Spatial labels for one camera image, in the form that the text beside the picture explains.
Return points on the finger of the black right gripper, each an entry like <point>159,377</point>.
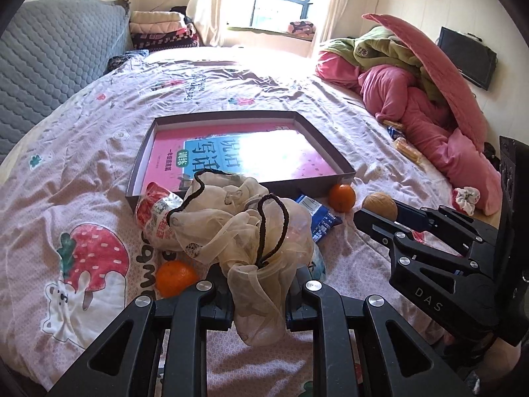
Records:
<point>451,227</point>
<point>401,243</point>

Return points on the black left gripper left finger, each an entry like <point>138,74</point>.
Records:
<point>153,339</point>

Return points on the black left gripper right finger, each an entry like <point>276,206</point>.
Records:
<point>364,347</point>

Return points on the brown walnut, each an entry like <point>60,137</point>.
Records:
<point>382,205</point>

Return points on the orange tangerine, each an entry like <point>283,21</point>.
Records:
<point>173,277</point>
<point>342,198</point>

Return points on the blue snack packet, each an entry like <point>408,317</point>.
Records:
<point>322,220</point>

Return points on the cream scrunchie with black trim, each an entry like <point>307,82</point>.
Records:
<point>258,238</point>

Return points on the red white snack bag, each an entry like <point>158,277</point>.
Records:
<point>151,216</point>

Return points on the red white scrunchie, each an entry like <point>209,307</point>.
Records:
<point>465,199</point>

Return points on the dark shallow box tray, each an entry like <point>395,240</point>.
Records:
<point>314,187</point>

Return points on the pink quilt pile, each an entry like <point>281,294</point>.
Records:
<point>450,136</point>

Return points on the yellow wrapped snack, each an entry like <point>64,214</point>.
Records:
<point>394,125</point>
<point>408,150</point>

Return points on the small blue wrapped candy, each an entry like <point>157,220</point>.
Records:
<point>394,133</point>

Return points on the black television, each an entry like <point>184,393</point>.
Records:
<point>475,61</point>

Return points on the green blanket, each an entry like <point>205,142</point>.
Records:
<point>381,46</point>

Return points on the right cream curtain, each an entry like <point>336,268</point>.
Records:
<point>334,4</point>

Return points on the cream curtain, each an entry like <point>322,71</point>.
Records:
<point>209,20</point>
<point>334,4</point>

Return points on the floral item on windowsill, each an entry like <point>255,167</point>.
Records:
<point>302,29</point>

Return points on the dark cloth near headboard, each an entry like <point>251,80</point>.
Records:
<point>118,61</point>

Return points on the left cream curtain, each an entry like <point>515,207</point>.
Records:
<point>209,20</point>

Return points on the grey quilted headboard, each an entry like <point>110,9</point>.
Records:
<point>52,49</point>

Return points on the folded blankets stack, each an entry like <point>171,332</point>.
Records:
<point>156,31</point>

